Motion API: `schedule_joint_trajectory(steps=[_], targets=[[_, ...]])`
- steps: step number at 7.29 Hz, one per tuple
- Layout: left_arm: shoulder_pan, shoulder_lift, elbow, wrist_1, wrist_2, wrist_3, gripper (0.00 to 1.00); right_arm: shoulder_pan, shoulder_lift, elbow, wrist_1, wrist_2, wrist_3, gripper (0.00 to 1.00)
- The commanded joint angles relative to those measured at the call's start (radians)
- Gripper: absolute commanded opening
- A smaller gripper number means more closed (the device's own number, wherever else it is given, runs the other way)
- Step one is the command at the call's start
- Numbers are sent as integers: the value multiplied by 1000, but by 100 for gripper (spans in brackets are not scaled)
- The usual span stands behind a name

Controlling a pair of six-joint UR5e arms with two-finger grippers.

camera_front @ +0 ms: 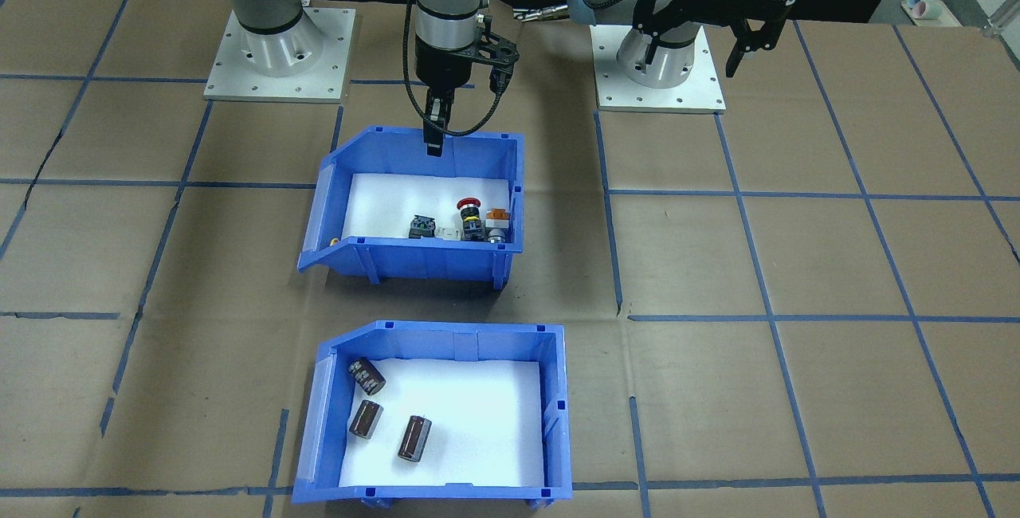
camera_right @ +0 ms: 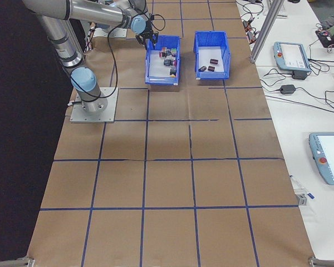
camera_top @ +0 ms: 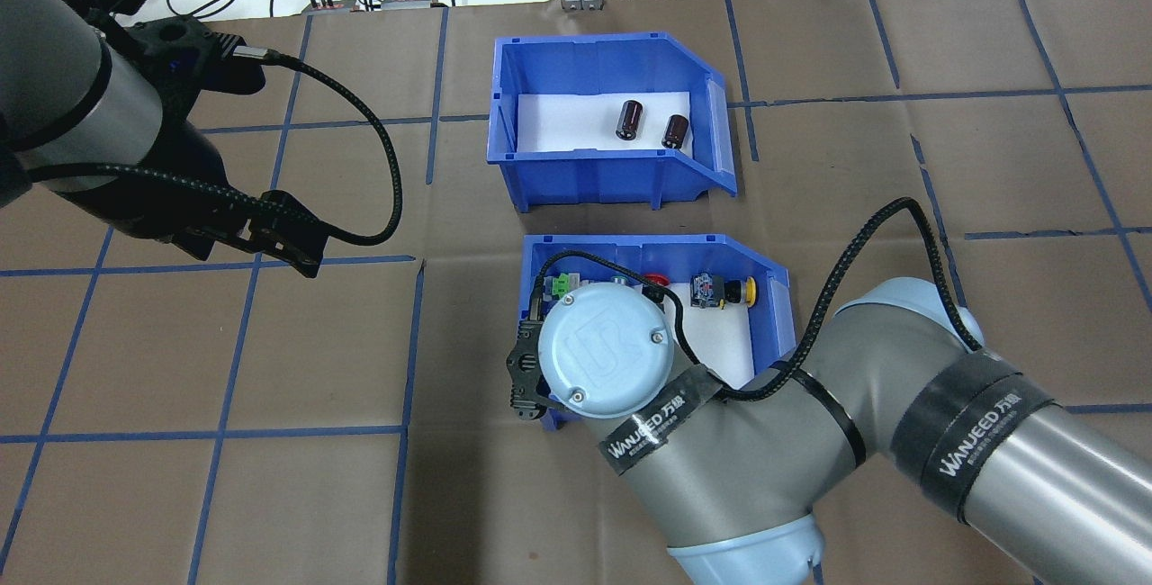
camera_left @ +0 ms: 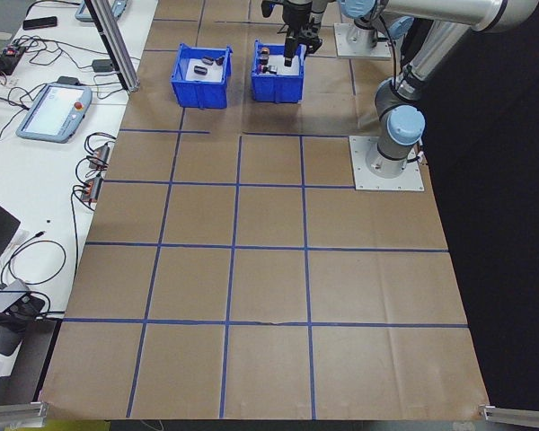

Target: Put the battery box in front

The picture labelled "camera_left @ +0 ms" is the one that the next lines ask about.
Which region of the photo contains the grey teach pendant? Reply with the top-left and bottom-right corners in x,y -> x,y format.
74,0 -> 133,22
15,82 -> 94,145

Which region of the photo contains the grey USB hub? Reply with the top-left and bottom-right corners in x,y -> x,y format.
0,277 -> 31,315

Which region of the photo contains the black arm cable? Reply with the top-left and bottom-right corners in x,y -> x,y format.
373,13 -> 401,89

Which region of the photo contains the white square base plate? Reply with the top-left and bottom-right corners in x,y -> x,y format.
349,134 -> 427,193
333,22 -> 393,60

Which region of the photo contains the black desk device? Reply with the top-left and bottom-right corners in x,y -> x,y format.
6,294 -> 47,319

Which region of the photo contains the black smartphone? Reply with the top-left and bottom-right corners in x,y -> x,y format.
23,16 -> 58,31

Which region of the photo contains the black circuit box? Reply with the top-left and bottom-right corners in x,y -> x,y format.
0,43 -> 29,76

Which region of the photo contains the aluminium profile bar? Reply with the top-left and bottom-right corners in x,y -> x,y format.
478,403 -> 539,423
0,400 -> 50,421

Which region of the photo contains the black looped cable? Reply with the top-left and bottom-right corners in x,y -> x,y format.
0,229 -> 68,288
84,66 -> 131,98

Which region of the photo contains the blue plastic storage bin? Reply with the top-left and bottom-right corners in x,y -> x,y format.
250,39 -> 307,104
168,42 -> 234,110

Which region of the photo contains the black pendant cable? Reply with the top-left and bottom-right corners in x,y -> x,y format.
0,84 -> 32,145

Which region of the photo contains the black cloth cover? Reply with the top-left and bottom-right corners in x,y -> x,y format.
420,0 -> 539,412

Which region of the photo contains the black USB adapter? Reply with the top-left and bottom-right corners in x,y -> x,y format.
73,175 -> 105,204
84,141 -> 114,170

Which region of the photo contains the aluminium profile post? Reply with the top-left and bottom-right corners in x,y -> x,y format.
84,0 -> 141,94

